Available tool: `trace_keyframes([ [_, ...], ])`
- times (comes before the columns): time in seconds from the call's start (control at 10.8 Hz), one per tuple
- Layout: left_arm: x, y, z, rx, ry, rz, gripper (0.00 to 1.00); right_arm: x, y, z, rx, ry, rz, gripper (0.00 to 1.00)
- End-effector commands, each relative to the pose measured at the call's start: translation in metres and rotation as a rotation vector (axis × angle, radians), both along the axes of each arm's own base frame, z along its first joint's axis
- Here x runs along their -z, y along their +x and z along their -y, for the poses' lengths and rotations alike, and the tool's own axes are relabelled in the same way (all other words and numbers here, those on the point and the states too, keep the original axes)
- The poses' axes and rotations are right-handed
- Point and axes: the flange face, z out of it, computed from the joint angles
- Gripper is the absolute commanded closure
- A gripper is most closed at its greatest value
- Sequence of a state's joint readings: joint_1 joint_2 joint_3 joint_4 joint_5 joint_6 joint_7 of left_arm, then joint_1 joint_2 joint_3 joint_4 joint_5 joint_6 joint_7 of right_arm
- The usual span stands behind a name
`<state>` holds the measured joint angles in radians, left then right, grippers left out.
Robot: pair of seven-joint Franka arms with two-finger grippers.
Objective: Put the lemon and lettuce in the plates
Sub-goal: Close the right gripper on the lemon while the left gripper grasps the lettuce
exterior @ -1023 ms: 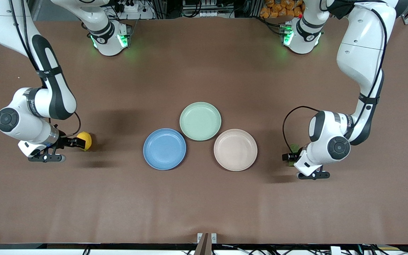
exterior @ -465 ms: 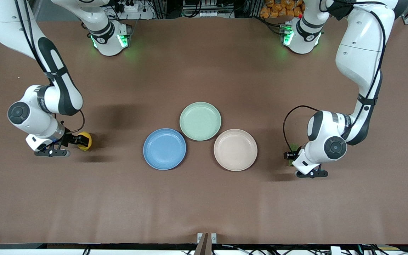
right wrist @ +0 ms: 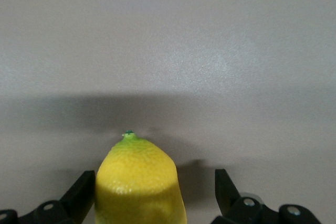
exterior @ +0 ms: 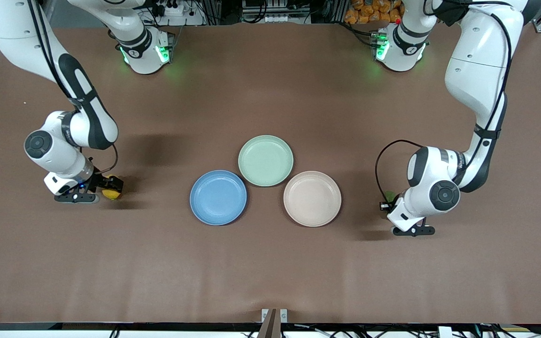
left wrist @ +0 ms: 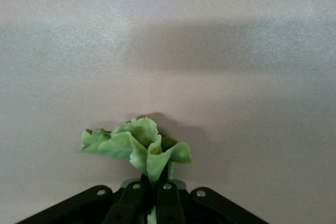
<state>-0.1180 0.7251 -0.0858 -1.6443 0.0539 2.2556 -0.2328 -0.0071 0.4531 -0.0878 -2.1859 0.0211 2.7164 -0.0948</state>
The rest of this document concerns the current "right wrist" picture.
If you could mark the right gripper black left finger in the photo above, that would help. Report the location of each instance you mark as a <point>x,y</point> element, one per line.
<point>78,197</point>

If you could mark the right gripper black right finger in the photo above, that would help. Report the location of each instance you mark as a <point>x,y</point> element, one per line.
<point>228,200</point>

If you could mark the yellow lemon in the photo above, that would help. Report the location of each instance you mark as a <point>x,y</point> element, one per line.
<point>139,182</point>

